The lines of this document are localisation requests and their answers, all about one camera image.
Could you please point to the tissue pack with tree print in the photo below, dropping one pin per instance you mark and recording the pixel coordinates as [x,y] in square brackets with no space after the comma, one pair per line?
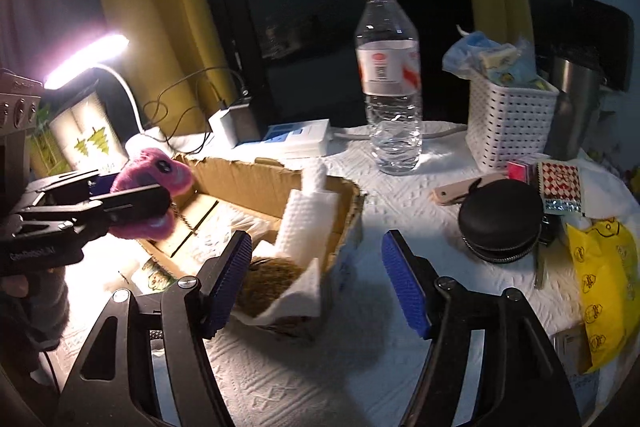
[85,134]

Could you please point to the person's left hand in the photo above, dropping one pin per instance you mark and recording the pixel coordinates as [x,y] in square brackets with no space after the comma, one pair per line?
[20,284]

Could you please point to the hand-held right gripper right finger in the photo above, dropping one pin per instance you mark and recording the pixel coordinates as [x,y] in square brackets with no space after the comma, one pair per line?
[406,289]

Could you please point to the white woven plastic basket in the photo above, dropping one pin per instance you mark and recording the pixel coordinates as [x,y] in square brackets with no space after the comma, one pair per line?
[507,127]

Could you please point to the yellow plastic bag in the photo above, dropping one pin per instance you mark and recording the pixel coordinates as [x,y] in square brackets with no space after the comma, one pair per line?
[602,292]

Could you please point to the beige folding knife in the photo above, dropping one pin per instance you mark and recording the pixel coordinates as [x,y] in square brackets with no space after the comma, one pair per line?
[462,192]

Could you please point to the white power adapter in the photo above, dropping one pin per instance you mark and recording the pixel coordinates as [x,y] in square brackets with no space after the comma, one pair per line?
[231,123]

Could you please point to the small red box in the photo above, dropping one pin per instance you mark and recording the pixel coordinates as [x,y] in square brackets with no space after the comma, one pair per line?
[522,168]

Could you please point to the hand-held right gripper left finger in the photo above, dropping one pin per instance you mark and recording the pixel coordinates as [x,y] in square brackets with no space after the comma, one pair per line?
[229,283]

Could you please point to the pink plush toy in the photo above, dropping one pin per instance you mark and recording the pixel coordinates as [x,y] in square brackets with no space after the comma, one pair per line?
[150,177]

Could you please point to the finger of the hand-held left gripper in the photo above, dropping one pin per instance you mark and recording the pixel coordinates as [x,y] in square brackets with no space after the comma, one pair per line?
[131,206]
[67,181]

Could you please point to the stainless steel cup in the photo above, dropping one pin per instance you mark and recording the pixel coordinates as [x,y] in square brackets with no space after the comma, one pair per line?
[570,107]

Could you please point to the cardboard box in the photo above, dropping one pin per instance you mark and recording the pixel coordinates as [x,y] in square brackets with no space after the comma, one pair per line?
[272,202]

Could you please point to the white embossed table cover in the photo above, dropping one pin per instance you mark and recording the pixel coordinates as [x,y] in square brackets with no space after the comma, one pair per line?
[380,297]

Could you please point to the white paper towel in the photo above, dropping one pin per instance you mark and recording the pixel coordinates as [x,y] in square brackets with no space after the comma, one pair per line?
[305,212]

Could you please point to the white blue flat box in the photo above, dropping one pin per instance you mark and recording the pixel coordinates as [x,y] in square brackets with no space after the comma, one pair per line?
[297,138]

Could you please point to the red white patterned packet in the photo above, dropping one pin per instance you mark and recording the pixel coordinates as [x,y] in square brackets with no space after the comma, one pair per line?
[560,184]

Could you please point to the clear plastic water bottle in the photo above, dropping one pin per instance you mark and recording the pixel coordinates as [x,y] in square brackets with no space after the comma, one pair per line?
[388,77]

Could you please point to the white desk lamp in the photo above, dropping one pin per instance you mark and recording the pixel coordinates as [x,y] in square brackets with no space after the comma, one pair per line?
[95,57]

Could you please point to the black round zipper case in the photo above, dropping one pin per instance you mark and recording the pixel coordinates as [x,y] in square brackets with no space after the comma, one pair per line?
[500,219]

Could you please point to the blue plastic bag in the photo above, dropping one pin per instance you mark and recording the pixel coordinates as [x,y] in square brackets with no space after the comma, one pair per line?
[492,54]

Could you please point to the brown fuzzy soft object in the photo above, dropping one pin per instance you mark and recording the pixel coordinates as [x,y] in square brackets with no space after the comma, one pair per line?
[267,282]

